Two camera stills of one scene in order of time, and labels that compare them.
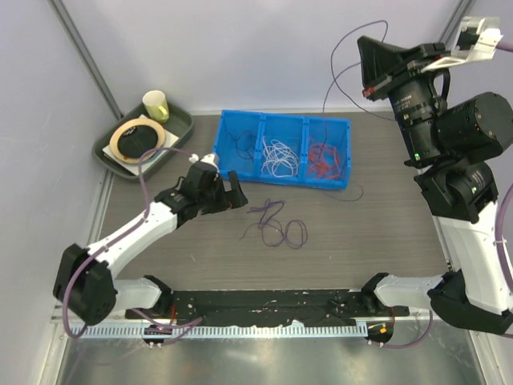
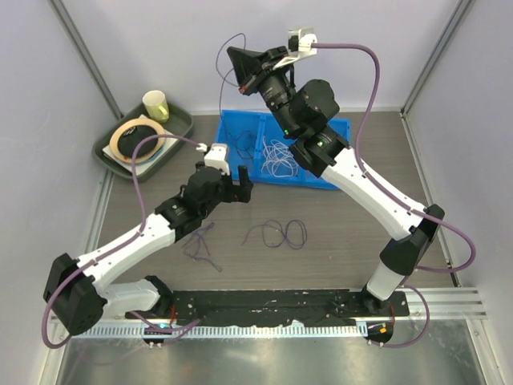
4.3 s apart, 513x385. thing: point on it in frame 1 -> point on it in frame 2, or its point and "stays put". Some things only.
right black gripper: [377, 58] -> [247, 65]
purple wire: [244, 143] stays put
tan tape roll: [115, 137] stays put
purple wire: [268, 203] -> [191, 247]
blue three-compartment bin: [309, 149] stays put
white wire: [279, 159] stays put
